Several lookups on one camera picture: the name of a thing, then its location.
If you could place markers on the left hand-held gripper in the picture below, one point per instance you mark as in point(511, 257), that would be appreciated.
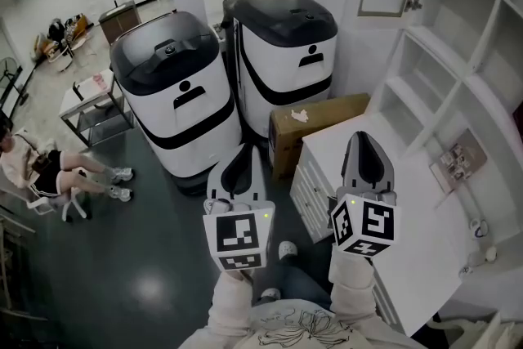
point(237, 233)

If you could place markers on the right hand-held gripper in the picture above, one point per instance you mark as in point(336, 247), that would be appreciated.
point(367, 222)

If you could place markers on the person's left forearm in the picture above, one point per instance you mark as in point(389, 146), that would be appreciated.
point(233, 306)

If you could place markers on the person's right forearm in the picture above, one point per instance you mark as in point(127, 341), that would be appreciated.
point(351, 286)

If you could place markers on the white shelf cabinet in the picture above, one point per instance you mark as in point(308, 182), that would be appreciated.
point(470, 65)

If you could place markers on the brown low cabinet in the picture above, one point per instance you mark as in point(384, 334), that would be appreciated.
point(120, 22)

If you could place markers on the white drawer unit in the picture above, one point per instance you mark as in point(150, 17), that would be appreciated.
point(412, 216)

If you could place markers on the brown cardboard box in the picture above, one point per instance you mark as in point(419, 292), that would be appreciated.
point(310, 122)

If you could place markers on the person's white shoe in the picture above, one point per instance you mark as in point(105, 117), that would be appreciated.
point(287, 250)
point(270, 293)

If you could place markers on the brown picture booklet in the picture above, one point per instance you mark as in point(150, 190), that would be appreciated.
point(459, 161)

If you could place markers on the white black delivery robot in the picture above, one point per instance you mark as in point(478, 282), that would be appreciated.
point(286, 61)
point(180, 94)

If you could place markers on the person's blue jeans legs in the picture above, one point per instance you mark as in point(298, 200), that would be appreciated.
point(302, 282)

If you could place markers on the small white blue cup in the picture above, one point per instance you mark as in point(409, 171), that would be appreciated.
point(479, 227)

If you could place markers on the person's printed white shirt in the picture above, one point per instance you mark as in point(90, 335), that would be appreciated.
point(302, 327)

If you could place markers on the white small table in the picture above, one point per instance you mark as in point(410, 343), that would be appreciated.
point(92, 94)

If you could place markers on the black device on table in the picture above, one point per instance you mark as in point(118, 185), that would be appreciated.
point(78, 90)

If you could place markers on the white swivel chair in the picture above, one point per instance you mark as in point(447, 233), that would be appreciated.
point(38, 204)

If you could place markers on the pile of bags and clutter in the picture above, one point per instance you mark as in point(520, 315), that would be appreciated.
point(65, 37)

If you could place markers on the wooden rack frame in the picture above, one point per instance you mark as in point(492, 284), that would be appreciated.
point(12, 265)

